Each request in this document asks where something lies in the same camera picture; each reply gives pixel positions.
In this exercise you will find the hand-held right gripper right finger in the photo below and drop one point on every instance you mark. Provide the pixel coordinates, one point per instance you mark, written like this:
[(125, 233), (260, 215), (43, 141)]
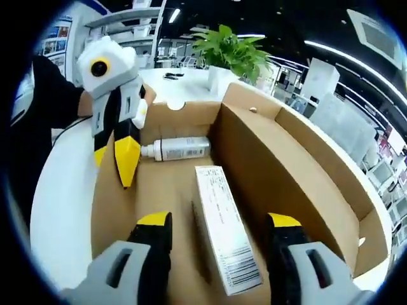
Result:
[(338, 279)]

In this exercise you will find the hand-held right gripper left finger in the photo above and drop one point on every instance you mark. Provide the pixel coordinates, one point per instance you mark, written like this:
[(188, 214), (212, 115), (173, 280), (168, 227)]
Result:
[(95, 282)]

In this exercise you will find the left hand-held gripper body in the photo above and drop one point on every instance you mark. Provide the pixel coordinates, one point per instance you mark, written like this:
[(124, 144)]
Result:
[(121, 63)]

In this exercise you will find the white pump bottle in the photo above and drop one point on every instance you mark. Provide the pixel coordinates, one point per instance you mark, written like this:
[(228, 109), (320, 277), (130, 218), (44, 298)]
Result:
[(181, 149)]

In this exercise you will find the white barcode carton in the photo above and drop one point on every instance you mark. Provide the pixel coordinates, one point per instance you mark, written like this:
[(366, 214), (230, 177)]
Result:
[(222, 222)]

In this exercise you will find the brown cardboard shoe box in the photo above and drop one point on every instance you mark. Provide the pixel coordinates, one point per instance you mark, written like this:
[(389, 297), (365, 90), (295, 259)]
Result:
[(254, 152)]

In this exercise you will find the white shelving rack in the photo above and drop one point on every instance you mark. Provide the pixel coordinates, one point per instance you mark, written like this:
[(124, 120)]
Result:
[(127, 22)]

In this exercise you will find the small black object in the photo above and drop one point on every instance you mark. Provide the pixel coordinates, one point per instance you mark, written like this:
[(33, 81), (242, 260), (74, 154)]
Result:
[(174, 75)]

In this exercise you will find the person's black shirt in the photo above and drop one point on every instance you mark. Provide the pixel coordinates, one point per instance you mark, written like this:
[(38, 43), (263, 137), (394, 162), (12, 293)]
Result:
[(41, 111)]

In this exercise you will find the straight ceiling light strip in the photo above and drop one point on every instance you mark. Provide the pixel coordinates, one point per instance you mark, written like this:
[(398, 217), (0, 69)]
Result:
[(174, 15)]

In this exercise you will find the row of white office chairs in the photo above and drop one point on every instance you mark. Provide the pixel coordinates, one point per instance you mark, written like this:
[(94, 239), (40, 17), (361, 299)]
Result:
[(388, 190)]

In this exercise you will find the potted green plant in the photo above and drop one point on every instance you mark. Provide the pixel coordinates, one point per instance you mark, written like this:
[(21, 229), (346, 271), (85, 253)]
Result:
[(232, 51)]

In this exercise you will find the frosted partition panel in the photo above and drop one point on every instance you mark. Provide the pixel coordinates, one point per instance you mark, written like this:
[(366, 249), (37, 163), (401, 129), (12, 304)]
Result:
[(346, 127)]

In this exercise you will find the curved ceiling light strip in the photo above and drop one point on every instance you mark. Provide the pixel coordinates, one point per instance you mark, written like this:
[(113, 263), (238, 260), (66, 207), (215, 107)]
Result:
[(318, 44)]

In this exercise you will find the ceiling air conditioner vent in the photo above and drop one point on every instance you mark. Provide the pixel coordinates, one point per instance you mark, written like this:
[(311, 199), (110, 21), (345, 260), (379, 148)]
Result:
[(378, 35)]

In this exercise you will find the blue framed wall board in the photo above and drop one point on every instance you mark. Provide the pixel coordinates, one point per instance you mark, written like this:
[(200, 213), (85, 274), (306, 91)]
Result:
[(55, 41)]

